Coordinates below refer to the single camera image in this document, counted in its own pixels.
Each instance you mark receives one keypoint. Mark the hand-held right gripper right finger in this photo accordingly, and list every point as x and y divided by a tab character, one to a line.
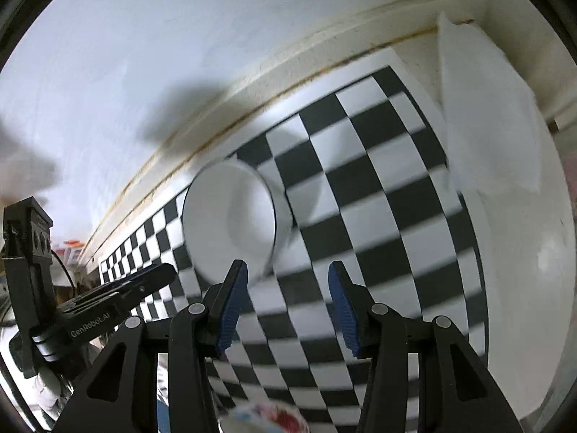
342	311

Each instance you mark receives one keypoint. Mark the white tissue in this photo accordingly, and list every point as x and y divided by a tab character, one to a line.
487	121

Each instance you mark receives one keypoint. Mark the patterned white bowl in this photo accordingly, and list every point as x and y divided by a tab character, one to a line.
266	419

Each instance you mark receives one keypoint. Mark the black white checkered mat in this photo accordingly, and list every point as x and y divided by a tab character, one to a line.
360	216

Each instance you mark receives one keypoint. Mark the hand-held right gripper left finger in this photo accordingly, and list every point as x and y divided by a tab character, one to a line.
232	306

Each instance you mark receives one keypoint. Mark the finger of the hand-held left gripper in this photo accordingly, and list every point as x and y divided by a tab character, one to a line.
144	274
135	300

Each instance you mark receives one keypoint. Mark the plain white bowl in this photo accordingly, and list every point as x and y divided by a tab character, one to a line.
216	216

